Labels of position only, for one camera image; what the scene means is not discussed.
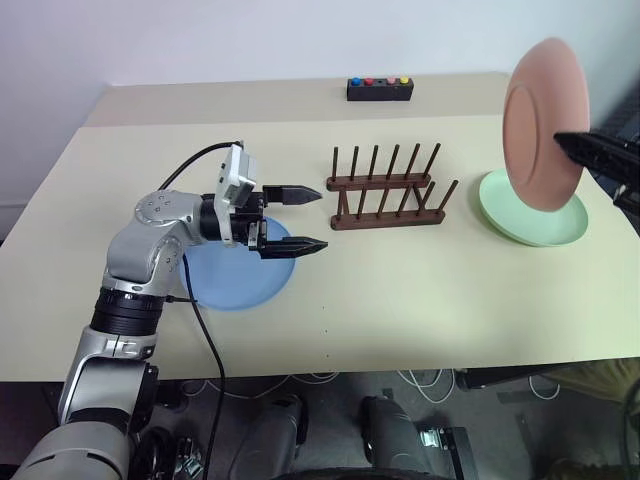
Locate pink plate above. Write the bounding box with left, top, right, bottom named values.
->
left=502, top=37, right=593, bottom=214

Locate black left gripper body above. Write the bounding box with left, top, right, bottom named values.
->
left=230, top=188, right=269, bottom=253

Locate dark blue equipment frame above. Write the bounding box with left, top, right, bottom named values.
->
left=598, top=83, right=640, bottom=147

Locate black button box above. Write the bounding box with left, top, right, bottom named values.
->
left=346, top=77, right=414, bottom=103

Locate blue plate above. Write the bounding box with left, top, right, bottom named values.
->
left=178, top=214, right=297, bottom=313

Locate dark rounded shape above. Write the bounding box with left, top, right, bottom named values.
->
left=359, top=394, right=427, bottom=477
left=233, top=394, right=309, bottom=480

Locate black table frame bar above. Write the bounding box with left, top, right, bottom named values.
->
left=454, top=356, right=640, bottom=392

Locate green plate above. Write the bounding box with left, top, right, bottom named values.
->
left=478, top=168, right=590, bottom=249

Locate wooden dish rack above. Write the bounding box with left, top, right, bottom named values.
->
left=325, top=142, right=460, bottom=233

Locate black bracket with metal clasp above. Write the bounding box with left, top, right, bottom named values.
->
left=413, top=424, right=472, bottom=480

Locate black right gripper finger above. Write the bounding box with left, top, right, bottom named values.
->
left=553, top=130, right=640, bottom=187
left=590, top=127, right=640, bottom=151

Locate white floor cable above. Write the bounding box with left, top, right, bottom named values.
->
left=398, top=368, right=457, bottom=407
left=298, top=369, right=342, bottom=387
left=528, top=373, right=562, bottom=402

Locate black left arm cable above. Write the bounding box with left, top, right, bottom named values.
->
left=158, top=140, right=247, bottom=480

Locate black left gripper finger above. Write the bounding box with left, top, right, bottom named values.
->
left=263, top=184, right=324, bottom=208
left=259, top=236, right=330, bottom=262

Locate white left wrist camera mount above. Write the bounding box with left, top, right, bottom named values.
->
left=213, top=143, right=262, bottom=250

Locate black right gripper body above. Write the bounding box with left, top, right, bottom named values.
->
left=613, top=183, right=640, bottom=212

